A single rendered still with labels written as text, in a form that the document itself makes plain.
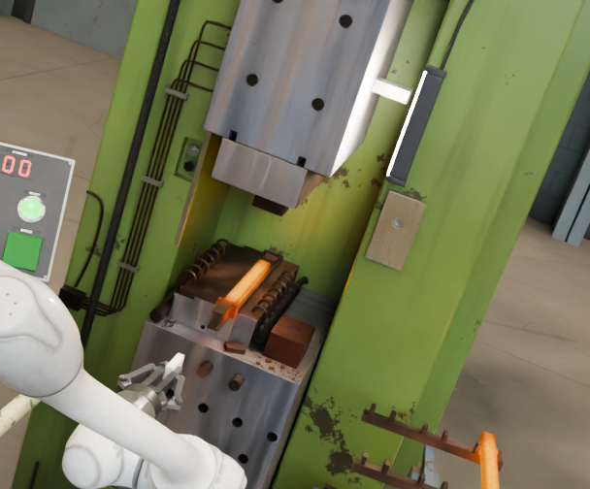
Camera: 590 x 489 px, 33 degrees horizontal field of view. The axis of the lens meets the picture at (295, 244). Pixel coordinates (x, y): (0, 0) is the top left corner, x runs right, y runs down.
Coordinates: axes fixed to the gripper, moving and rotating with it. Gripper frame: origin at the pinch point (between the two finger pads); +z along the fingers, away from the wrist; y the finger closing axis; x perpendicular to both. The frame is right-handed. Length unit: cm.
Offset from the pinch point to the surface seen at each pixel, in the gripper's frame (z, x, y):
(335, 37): 35, 65, 4
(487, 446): 28, -4, 64
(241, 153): 35, 35, -8
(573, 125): 629, -18, 107
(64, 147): 375, -99, -187
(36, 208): 24, 10, -45
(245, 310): 37.5, -0.3, 3.7
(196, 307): 35.1, -2.9, -6.8
